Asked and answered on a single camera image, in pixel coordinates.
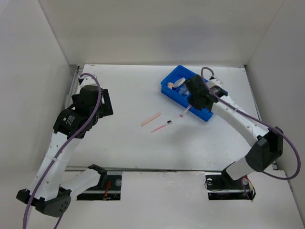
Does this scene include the round white powder puff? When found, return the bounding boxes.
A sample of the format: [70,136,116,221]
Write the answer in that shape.
[173,77,186,88]

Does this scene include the pink applicator brush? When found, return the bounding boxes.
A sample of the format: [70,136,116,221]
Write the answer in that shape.
[179,105,192,117]

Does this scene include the beige makeup sponge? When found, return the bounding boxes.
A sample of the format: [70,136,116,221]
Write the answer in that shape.
[167,82,175,89]

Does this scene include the pink brush black bristles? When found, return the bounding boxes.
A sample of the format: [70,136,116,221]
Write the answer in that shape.
[151,120,172,133]

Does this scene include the light pink stick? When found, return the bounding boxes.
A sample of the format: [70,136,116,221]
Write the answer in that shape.
[141,113,161,126]

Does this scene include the clear plastic bottle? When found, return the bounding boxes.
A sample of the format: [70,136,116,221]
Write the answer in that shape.
[178,84,190,97]

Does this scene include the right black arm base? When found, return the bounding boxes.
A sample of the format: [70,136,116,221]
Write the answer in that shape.
[204,173,256,201]

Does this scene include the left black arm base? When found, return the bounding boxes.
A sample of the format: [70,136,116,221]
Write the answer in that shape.
[77,164,122,201]

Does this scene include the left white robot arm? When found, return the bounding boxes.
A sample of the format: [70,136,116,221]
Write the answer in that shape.
[16,85,113,218]

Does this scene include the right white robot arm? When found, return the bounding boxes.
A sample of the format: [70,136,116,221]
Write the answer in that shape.
[185,75,283,188]

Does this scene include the blue plastic organizer tray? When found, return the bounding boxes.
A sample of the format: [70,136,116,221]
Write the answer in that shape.
[161,65,216,122]

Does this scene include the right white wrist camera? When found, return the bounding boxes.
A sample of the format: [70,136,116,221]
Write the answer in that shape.
[207,77,223,88]

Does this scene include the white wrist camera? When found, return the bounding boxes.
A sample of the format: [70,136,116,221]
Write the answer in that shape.
[79,75,97,87]
[207,77,223,88]

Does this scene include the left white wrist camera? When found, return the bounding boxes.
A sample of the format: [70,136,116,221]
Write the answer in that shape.
[79,75,97,87]

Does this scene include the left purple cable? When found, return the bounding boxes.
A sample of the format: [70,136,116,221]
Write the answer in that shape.
[22,73,102,229]

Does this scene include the purple cable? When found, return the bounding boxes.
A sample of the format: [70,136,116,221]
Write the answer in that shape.
[22,73,102,229]
[201,66,302,180]

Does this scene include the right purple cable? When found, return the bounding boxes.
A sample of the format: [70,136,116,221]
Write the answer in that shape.
[201,66,302,180]

